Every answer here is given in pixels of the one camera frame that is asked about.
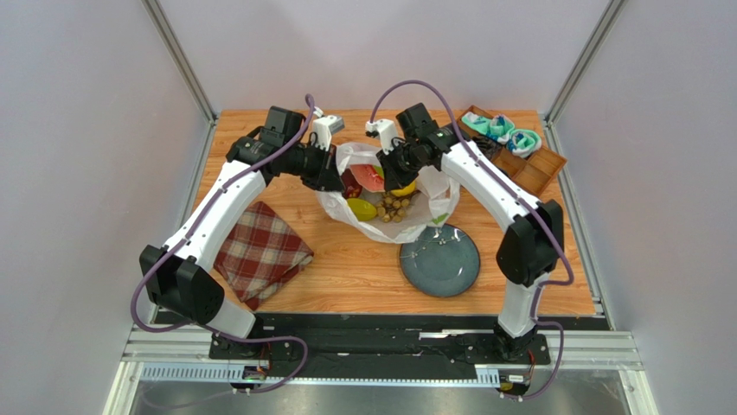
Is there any teal white sock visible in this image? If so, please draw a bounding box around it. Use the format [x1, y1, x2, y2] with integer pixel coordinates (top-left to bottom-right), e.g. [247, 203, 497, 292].
[461, 112, 516, 144]

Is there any wooden compartment tray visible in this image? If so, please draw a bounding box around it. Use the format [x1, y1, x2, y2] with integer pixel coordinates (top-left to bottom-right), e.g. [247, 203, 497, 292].
[454, 105, 567, 201]

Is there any yellow fake pear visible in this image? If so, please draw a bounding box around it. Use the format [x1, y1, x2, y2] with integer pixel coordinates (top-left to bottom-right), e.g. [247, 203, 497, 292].
[389, 181, 416, 197]

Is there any yellow fake starfruit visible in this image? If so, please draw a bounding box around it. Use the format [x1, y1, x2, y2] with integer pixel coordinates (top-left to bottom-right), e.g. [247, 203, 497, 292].
[346, 198, 378, 221]

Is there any dark red fake fruit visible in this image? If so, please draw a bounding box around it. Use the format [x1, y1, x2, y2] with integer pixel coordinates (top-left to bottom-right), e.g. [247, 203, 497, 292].
[341, 169, 363, 199]

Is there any red plaid cloth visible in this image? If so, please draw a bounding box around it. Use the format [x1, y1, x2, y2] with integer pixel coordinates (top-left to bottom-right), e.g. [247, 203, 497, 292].
[214, 201, 314, 310]

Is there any blue ceramic plate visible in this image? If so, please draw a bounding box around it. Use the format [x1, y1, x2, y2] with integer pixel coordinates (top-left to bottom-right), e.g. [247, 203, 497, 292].
[399, 225, 481, 298]

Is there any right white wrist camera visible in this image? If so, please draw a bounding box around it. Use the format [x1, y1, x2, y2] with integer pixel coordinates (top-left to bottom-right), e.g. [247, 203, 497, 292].
[365, 118, 399, 155]

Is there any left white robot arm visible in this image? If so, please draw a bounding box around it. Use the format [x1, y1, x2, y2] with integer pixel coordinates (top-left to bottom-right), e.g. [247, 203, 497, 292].
[135, 106, 344, 341]

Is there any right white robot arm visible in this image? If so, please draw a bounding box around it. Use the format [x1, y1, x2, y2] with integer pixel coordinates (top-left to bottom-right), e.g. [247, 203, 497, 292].
[365, 104, 564, 340]

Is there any brown fake longan bunch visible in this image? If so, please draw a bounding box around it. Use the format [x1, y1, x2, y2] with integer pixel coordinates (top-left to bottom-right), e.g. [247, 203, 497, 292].
[374, 192, 417, 223]

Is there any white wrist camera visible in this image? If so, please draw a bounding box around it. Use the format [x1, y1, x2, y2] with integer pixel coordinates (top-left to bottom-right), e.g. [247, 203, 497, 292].
[309, 115, 345, 151]
[365, 118, 399, 155]

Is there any white plastic bag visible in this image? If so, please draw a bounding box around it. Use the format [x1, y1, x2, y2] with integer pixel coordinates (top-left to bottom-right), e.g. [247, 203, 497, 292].
[317, 143, 460, 244]

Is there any blue white sock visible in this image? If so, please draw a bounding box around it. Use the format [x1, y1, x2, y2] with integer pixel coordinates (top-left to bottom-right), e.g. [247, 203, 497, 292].
[505, 129, 542, 159]

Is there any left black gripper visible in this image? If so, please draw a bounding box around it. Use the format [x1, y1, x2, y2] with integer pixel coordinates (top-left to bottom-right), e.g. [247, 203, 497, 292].
[283, 140, 344, 193]

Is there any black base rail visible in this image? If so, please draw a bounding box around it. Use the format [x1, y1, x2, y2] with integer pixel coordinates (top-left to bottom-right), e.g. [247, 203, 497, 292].
[208, 312, 554, 380]

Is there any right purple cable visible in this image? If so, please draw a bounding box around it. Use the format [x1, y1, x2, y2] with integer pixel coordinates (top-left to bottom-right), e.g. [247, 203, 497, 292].
[368, 79, 576, 401]

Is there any red fake watermelon slice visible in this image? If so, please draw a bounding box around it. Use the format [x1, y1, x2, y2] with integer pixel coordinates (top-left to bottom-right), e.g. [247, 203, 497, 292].
[349, 164, 385, 193]

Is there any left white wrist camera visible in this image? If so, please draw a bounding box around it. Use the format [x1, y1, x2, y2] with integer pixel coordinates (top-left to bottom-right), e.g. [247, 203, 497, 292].
[309, 115, 345, 151]

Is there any black sock roll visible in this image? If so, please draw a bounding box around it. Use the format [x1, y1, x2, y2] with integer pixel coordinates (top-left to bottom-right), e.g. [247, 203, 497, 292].
[472, 136, 504, 161]

